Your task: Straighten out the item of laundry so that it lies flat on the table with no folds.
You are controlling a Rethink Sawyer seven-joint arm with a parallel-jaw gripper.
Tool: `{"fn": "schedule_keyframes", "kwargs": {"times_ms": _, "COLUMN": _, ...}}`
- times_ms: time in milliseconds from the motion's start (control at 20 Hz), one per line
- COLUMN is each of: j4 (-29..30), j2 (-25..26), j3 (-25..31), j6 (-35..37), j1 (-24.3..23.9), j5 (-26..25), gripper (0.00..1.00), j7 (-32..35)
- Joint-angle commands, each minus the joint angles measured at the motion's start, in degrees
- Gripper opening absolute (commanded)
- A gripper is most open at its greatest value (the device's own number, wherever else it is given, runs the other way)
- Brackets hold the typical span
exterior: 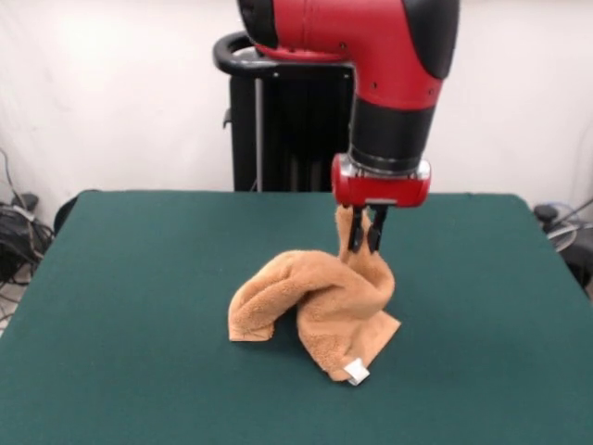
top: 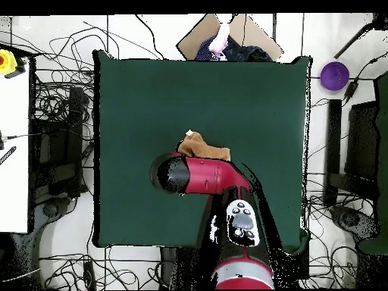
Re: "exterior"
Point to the black bulky object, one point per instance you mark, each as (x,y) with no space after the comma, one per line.
(581,269)

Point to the tan terry towel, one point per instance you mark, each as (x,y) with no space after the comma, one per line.
(315,296)

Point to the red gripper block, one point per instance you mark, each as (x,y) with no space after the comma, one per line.
(384,190)

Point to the small black device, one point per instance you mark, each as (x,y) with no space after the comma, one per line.
(546,212)

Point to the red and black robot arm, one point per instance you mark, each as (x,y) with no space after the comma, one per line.
(394,46)

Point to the small black power brick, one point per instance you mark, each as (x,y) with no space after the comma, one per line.
(25,200)

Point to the dark green table cloth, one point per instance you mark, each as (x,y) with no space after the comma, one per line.
(139,278)

